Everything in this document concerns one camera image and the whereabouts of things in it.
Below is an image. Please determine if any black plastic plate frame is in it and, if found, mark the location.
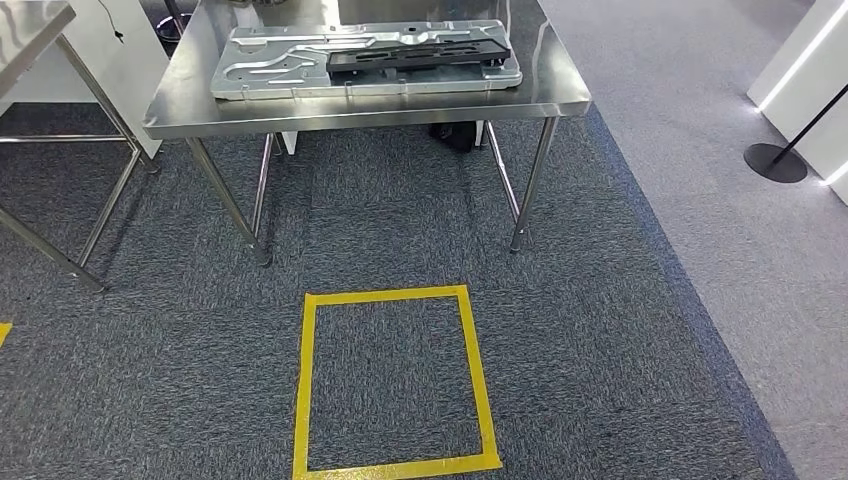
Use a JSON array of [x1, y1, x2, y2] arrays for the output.
[[325, 36, 513, 75]]

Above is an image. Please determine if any black bag under workbench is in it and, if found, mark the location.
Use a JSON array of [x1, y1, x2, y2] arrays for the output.
[[427, 120, 480, 155]]

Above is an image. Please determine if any stainless steel workbench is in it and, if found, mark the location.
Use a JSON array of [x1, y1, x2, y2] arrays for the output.
[[142, 0, 594, 268]]

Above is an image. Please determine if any aluminium machined plate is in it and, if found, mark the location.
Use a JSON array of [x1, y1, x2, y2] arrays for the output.
[[209, 17, 525, 103]]

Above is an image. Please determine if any chrome stanchion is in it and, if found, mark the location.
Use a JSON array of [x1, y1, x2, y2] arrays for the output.
[[154, 0, 195, 44]]

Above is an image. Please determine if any white cabinet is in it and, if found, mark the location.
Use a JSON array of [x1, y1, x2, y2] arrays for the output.
[[13, 0, 172, 159]]

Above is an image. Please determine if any black round-base stand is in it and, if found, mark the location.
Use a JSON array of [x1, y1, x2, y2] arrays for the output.
[[742, 82, 848, 185]]

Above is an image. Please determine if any white lit plinth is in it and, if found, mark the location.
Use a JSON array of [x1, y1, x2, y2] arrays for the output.
[[746, 0, 848, 207]]

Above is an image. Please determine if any stainless steel side table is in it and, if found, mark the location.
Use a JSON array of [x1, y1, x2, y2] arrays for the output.
[[0, 0, 162, 295]]

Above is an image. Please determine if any thin black hanging cable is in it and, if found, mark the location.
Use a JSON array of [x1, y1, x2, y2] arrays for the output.
[[97, 0, 128, 46]]

